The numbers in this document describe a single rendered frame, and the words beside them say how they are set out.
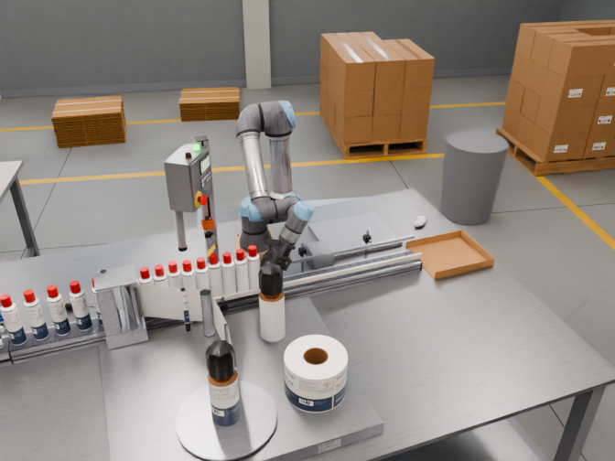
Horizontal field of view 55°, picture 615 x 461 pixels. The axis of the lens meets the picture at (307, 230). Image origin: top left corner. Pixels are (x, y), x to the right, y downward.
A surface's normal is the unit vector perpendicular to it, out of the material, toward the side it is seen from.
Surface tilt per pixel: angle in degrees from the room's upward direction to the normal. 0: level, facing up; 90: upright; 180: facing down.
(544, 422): 0
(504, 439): 0
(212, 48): 90
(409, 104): 90
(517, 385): 0
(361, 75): 90
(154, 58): 90
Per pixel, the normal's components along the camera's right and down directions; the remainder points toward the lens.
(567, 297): 0.00, -0.85
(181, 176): -0.25, 0.50
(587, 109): 0.20, 0.51
